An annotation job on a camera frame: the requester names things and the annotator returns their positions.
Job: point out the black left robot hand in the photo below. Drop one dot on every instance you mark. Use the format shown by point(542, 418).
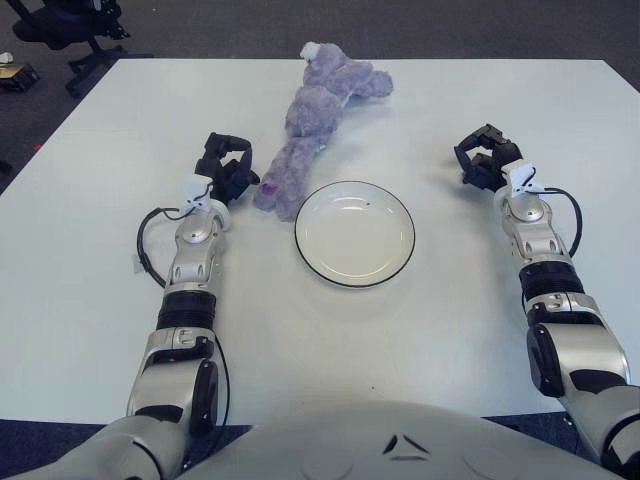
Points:
point(227, 170)

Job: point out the white plate black rim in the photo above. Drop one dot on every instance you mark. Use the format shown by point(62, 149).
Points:
point(355, 235)

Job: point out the silver robot torso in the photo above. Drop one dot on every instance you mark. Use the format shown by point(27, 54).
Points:
point(400, 450)

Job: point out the small white floor item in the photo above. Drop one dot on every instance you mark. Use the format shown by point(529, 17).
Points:
point(5, 57)

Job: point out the yellow black cardboard box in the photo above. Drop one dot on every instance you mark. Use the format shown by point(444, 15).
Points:
point(17, 76)

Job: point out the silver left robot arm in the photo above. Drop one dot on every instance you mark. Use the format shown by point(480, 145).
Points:
point(192, 260)

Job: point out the purple plush bunny doll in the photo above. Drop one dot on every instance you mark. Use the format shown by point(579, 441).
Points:
point(312, 110)

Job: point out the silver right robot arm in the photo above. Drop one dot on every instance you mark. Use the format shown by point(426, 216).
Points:
point(537, 240)

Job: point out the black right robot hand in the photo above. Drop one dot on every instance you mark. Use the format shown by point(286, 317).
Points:
point(487, 160)

